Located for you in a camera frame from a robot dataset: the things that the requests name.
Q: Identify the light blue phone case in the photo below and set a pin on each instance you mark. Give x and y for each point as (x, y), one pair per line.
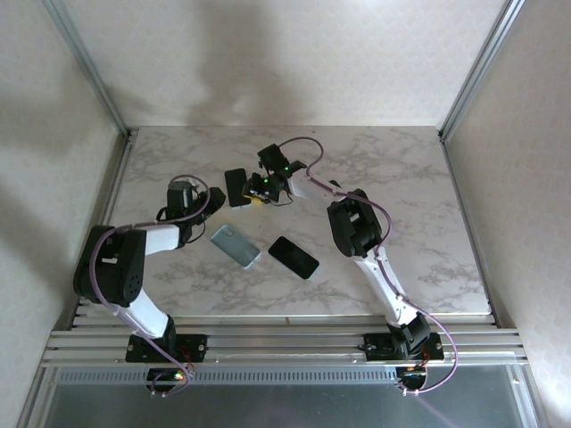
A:
(235, 246)
(243, 207)

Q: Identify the black smartphone blue rim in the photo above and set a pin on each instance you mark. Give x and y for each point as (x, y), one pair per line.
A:
(293, 258)

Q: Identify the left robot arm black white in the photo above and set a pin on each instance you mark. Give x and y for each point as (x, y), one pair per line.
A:
(116, 267)

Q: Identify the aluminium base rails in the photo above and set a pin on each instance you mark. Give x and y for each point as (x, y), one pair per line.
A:
(285, 345)

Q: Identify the grey metal sheet panel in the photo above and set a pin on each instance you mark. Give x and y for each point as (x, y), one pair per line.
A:
(285, 408)

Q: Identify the aluminium side rail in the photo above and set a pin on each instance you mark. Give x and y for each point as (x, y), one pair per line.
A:
(460, 178)
(118, 178)

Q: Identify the aluminium frame post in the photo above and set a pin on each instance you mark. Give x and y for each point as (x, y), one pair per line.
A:
(87, 67)
(482, 67)

